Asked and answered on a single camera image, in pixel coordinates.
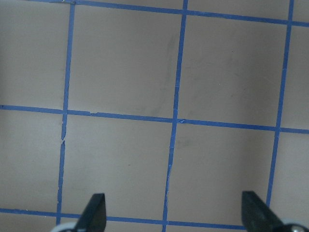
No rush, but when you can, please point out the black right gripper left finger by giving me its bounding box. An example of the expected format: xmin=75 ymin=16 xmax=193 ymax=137
xmin=72 ymin=193 xmax=106 ymax=232

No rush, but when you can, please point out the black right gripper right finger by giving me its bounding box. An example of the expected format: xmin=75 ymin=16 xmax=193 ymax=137
xmin=241 ymin=191 xmax=285 ymax=232

